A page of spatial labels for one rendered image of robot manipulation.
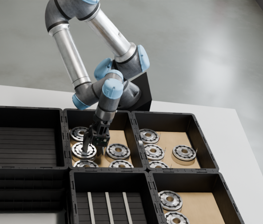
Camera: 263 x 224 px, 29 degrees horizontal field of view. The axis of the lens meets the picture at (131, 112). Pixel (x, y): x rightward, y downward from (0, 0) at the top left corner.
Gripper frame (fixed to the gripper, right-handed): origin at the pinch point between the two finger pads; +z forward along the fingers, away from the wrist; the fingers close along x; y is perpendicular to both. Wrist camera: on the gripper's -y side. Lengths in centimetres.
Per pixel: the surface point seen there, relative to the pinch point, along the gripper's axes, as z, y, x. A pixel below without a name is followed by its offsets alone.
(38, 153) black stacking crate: 4.7, -0.8, -20.9
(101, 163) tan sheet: 1.6, 4.8, 4.0
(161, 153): -4.5, 0.6, 29.5
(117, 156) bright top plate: -2.0, 3.7, 10.0
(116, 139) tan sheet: 0.5, -11.3, 12.6
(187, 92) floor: 71, -188, 120
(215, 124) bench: 6, -44, 74
